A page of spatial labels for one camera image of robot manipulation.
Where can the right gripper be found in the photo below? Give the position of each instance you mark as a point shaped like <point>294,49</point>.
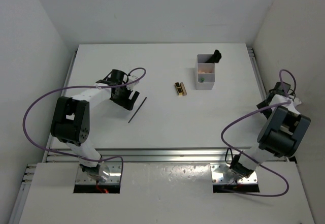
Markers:
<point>262,105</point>

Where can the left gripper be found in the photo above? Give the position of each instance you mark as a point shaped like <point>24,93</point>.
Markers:
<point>126,102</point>

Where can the white three-compartment organizer box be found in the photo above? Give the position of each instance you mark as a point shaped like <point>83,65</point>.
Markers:
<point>209,78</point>

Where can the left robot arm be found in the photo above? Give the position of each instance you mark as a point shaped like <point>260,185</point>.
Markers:
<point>71,119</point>

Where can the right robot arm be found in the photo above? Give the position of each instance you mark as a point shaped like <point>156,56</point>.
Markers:
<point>280,136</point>

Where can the black thin pencil left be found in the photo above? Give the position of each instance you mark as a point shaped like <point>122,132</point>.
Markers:
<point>137,110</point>

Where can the black gold lipstick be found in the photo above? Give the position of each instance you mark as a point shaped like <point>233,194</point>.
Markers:
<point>178,88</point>

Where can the rose gold lipstick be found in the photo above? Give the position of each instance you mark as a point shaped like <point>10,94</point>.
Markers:
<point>184,92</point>

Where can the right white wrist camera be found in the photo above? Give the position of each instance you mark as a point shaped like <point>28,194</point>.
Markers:
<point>297,102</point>

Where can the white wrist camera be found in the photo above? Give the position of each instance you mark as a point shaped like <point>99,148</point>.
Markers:
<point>133,80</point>
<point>297,102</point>

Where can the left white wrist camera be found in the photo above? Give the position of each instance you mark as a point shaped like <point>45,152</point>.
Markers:
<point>133,80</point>

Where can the aluminium rail front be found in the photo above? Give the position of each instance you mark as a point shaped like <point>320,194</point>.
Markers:
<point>186,155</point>

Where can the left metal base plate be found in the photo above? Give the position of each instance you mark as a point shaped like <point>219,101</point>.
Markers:
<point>111,173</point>

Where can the metal base plate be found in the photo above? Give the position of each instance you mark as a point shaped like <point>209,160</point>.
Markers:
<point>111,173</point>
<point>222,175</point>

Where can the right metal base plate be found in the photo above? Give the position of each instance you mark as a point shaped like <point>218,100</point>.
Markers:
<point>222,175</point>

